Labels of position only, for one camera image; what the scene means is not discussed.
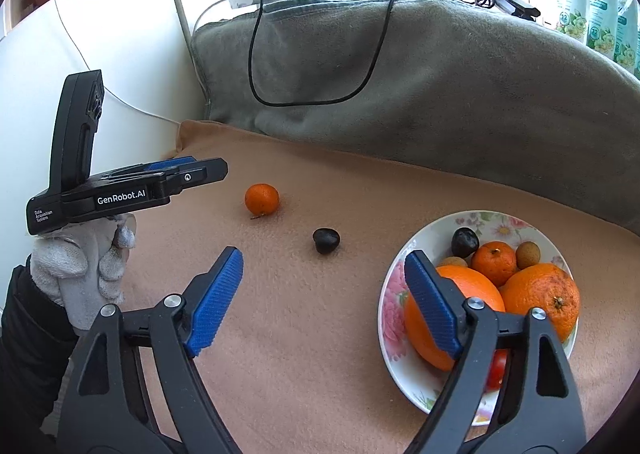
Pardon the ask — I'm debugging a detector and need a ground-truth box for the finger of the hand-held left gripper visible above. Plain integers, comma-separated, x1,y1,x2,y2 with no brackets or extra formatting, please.
102,157,199,181
166,158,229,203

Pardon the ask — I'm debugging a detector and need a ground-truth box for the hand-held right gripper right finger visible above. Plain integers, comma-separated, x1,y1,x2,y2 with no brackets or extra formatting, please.
404,250,586,454

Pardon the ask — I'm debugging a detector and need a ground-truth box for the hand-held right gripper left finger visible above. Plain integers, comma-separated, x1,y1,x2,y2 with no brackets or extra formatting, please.
55,246,244,454

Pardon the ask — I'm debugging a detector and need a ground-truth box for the floral white plate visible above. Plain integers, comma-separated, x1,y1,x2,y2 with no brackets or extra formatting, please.
377,210,581,427

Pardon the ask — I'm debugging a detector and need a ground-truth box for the large smooth orange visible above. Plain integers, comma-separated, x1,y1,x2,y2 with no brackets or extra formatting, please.
404,265,507,372

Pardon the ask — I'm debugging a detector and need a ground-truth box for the red tomato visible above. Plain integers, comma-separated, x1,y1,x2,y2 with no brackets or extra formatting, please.
484,349,508,392

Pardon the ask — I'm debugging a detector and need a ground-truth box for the large speckled orange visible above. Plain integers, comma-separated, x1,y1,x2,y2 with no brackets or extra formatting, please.
500,263,582,344

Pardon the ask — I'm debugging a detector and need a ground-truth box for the person's left forearm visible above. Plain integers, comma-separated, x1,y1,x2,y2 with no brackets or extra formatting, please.
0,256,81,440

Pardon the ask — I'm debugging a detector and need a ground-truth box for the person's left hand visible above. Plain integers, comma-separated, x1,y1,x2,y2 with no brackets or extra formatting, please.
30,213,137,332

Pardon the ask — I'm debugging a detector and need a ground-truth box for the small mandarin with stem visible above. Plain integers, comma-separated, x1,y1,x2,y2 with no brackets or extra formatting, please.
244,183,280,219

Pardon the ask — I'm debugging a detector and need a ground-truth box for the dark chestnut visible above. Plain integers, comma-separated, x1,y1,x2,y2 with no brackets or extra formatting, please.
313,228,341,255
451,228,481,258

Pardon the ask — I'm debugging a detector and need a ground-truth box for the peach blanket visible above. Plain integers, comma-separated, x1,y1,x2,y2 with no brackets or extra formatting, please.
107,120,640,454

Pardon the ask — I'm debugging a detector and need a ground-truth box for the grey blanket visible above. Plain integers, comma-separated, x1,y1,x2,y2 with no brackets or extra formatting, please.
189,0,640,235

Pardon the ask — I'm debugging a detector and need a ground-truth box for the white cable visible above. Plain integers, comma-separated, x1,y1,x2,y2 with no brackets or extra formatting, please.
51,0,182,127

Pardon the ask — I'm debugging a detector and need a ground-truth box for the black cable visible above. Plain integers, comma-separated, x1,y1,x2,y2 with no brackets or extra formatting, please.
248,0,403,107

